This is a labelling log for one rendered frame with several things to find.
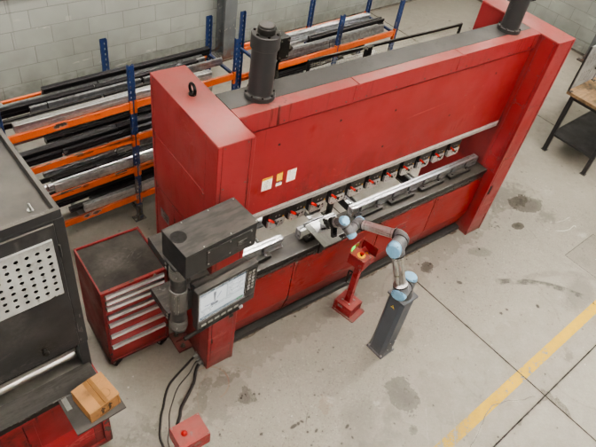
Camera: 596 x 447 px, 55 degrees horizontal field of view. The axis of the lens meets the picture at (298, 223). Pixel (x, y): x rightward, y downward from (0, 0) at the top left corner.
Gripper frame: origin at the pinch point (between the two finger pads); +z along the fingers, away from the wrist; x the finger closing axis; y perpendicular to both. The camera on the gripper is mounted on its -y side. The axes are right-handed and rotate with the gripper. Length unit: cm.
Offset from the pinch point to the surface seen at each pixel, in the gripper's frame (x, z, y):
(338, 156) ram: -7, -41, 49
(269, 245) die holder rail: 44.9, 12.0, 1.1
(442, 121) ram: -122, -35, 55
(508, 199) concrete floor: -312, 95, -44
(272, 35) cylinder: 62, -118, 119
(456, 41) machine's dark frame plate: -124, -74, 109
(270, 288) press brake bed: 45, 35, -34
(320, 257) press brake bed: -4.9, 28.7, -23.8
